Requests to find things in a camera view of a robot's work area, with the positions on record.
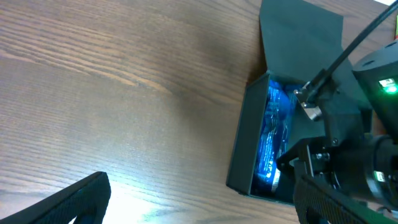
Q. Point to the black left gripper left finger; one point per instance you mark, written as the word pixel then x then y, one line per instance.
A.
pixel 83 202

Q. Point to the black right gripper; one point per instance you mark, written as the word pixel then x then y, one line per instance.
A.
pixel 345 158

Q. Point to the dark green gift box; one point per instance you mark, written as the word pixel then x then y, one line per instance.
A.
pixel 299 39

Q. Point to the blue cookie packet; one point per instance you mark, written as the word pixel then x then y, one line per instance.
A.
pixel 274 136

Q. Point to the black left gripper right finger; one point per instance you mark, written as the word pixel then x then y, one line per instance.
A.
pixel 316 202

